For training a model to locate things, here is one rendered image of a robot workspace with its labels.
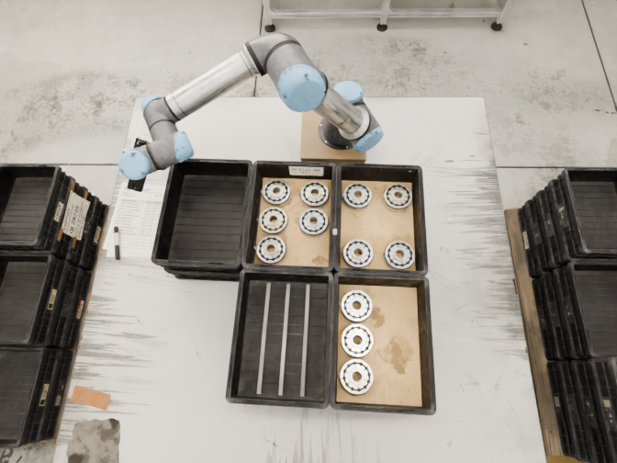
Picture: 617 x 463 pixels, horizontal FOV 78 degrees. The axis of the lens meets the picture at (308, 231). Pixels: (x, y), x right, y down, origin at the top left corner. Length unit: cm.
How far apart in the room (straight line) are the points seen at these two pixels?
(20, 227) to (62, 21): 203
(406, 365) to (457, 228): 59
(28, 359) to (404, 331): 174
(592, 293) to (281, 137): 156
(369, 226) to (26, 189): 168
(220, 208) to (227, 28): 205
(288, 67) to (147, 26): 253
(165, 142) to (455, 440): 128
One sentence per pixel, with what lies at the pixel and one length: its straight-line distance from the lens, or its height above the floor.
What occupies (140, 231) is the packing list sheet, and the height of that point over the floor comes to 70.
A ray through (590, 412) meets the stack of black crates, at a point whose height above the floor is 40.
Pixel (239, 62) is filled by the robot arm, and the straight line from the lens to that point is 115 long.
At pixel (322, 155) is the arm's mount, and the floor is 80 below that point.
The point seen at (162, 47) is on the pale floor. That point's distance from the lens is 330.
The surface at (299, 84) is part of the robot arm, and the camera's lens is 103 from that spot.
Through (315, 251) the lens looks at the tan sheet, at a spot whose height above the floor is 83.
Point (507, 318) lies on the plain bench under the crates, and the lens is 158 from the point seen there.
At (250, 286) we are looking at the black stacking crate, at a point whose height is 83.
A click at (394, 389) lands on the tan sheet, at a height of 83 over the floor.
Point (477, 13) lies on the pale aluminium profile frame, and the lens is 329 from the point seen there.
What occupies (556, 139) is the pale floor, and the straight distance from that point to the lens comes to 297.
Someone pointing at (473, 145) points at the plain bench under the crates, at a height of 70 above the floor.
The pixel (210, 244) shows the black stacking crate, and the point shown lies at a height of 83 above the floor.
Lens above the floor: 212
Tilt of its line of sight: 69 degrees down
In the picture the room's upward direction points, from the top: 5 degrees counter-clockwise
